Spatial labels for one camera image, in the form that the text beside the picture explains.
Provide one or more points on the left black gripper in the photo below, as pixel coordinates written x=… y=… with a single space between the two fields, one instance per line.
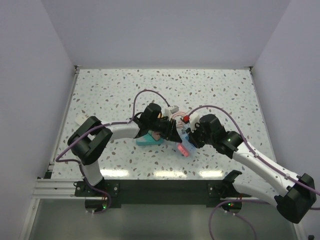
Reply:
x=171 y=133

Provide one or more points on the teal triangular power strip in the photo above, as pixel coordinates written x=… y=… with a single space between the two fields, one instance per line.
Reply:
x=147 y=140

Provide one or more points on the brownish pink plug adapter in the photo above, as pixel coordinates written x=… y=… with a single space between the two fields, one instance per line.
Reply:
x=156 y=136

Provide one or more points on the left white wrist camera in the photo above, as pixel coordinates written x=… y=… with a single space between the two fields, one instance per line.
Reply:
x=170 y=110

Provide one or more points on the blue round power strip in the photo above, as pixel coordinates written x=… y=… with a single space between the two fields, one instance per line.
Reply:
x=186 y=144

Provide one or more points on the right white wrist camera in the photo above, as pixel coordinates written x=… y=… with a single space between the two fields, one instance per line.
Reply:
x=190 y=121

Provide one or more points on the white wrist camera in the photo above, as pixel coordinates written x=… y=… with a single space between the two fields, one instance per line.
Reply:
x=170 y=110
x=190 y=121

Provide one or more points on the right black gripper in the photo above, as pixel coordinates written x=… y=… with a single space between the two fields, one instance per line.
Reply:
x=192 y=136

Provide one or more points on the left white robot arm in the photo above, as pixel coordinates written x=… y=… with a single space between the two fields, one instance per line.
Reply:
x=91 y=138

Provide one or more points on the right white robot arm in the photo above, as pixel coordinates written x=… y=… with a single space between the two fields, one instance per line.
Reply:
x=293 y=195

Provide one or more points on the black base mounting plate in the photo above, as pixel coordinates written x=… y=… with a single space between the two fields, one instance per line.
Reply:
x=157 y=192

